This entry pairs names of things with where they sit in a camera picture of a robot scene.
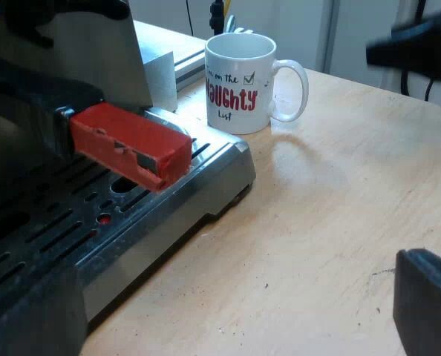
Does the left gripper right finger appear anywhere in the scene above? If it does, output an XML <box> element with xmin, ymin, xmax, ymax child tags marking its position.
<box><xmin>392</xmin><ymin>248</ymin><xmax>441</xmax><ymax>356</ymax></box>

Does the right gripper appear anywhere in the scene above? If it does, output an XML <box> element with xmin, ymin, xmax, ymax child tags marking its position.
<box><xmin>365</xmin><ymin>4</ymin><xmax>441</xmax><ymax>83</ymax></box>

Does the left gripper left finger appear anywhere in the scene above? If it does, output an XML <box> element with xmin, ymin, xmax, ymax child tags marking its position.
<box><xmin>0</xmin><ymin>265</ymin><xmax>88</xmax><ymax>356</ymax></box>

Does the steel espresso machine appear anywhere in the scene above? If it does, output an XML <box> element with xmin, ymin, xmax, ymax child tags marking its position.
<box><xmin>0</xmin><ymin>0</ymin><xmax>258</xmax><ymax>324</ymax></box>

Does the white mug with red and black print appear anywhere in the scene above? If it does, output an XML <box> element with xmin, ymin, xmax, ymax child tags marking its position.
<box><xmin>204</xmin><ymin>32</ymin><xmax>310</xmax><ymax>136</ymax></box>

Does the black tripod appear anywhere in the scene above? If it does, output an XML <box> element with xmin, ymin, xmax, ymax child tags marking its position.
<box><xmin>209</xmin><ymin>0</ymin><xmax>226</xmax><ymax>39</ymax></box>

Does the metal block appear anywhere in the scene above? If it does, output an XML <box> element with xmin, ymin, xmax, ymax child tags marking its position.
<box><xmin>138</xmin><ymin>39</ymin><xmax>179</xmax><ymax>113</ymax></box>

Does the aluminium rail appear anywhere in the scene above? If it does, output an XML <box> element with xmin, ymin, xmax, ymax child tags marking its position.
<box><xmin>173</xmin><ymin>48</ymin><xmax>207</xmax><ymax>92</ymax></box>

